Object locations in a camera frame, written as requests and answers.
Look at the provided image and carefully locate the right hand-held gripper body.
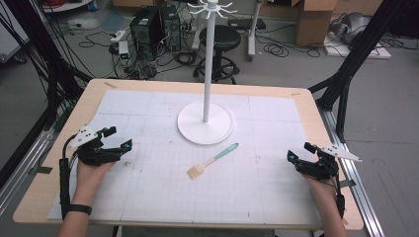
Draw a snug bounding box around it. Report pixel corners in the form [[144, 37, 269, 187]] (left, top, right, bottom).
[[293, 144, 363, 182]]

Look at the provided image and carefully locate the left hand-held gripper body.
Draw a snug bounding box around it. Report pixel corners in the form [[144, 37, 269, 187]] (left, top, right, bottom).
[[67, 124, 126, 167]]

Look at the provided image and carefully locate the green-handled pastry brush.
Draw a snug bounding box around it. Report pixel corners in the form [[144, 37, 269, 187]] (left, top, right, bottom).
[[186, 142, 240, 181]]

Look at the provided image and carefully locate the white hook stand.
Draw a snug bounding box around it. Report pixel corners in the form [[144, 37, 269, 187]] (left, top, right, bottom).
[[177, 0, 239, 146]]

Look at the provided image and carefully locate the person's right hand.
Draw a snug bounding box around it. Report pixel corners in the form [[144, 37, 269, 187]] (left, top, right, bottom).
[[300, 173, 332, 200]]

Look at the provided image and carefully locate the person's left hand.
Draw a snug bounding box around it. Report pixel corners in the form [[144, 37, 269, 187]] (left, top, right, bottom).
[[74, 159, 117, 196]]

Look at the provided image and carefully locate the black tape strip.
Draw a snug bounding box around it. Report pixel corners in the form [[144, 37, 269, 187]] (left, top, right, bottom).
[[339, 179, 358, 190], [35, 165, 54, 176]]

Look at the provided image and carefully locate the black wristband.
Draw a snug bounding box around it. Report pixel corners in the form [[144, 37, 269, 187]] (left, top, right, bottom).
[[66, 203, 93, 217]]

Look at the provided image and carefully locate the white grid mat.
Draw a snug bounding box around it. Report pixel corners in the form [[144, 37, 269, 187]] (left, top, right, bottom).
[[47, 89, 323, 226]]

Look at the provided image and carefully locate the white power adapter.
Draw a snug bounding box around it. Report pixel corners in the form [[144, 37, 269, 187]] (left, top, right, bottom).
[[117, 40, 131, 62]]

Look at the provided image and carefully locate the white power strip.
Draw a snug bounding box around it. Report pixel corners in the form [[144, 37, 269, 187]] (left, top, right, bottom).
[[110, 30, 128, 43]]

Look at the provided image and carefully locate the large black computer tower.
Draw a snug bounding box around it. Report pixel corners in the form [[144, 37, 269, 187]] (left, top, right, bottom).
[[128, 6, 166, 62]]

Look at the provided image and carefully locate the white flat board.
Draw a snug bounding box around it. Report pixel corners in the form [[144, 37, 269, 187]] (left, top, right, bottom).
[[322, 32, 393, 61]]

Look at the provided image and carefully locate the narrow black computer tower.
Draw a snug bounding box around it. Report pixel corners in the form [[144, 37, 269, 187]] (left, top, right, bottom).
[[159, 3, 183, 53]]

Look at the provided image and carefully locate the tall cardboard box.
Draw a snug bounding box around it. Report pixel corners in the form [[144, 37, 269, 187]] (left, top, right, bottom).
[[293, 0, 339, 47]]

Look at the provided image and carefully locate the grey rounded appliance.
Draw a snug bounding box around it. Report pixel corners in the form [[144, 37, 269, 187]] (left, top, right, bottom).
[[330, 12, 373, 46]]

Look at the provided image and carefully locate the flat black device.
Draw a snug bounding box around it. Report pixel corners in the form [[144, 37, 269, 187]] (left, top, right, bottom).
[[227, 17, 268, 32]]

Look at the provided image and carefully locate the black round stool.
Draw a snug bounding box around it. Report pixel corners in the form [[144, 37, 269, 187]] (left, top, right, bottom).
[[193, 25, 243, 86]]

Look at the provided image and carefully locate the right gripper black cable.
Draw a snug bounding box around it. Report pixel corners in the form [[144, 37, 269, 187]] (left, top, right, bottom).
[[331, 174, 347, 219]]

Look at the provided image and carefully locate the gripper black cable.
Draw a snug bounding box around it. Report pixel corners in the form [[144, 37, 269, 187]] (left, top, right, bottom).
[[331, 174, 347, 219], [58, 133, 80, 221]]

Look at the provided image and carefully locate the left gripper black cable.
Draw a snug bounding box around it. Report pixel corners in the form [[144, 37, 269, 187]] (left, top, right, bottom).
[[58, 133, 80, 221]]

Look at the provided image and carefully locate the aluminium rail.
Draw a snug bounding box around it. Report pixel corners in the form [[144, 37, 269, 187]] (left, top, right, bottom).
[[317, 107, 387, 237], [0, 127, 56, 216]]

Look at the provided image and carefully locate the black metal frame strut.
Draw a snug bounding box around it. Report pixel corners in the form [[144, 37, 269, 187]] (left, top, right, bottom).
[[0, 0, 94, 187], [307, 0, 410, 143]]

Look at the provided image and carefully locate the coiled black cable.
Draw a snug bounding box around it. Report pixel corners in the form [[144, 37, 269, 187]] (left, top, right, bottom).
[[263, 41, 292, 59]]

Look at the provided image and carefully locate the white stand post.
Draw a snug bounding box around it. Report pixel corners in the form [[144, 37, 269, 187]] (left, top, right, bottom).
[[246, 0, 264, 62]]

